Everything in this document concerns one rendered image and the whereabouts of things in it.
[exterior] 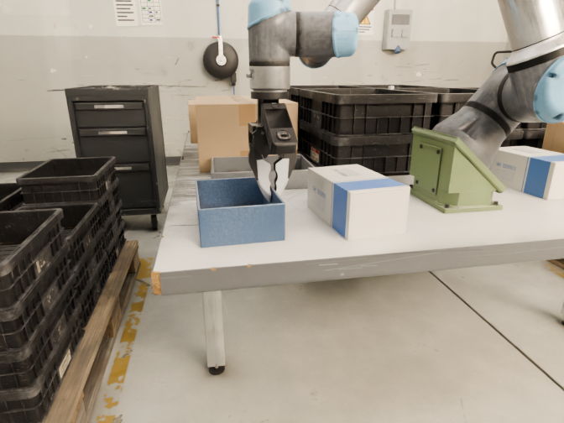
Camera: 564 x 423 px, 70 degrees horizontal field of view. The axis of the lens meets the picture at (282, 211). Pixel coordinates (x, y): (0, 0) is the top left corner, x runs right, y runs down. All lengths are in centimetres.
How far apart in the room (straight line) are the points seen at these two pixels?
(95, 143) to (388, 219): 213
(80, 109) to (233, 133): 154
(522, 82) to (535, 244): 30
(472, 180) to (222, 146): 68
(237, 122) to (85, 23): 362
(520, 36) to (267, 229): 57
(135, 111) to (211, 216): 193
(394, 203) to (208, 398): 94
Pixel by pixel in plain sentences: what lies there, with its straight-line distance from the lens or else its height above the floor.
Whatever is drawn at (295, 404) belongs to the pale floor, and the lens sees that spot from 139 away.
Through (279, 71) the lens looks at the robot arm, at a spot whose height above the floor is 99.
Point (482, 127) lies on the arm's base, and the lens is 95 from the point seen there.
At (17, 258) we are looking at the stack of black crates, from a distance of 110.
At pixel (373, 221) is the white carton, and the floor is 73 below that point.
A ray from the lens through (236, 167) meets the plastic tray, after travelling 120.
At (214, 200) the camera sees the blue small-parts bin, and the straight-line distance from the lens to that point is 88.
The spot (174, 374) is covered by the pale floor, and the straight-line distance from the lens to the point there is 153.
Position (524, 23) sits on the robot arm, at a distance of 88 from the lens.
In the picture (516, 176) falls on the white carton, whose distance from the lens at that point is 119.
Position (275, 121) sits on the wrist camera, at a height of 90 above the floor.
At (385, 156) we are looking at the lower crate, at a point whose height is 76.
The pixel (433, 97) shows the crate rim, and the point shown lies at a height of 92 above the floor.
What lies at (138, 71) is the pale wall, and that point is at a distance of 461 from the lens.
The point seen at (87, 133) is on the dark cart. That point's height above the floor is 65.
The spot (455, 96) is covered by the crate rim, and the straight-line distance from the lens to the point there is 125.
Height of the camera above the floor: 99
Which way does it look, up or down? 19 degrees down
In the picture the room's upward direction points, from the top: straight up
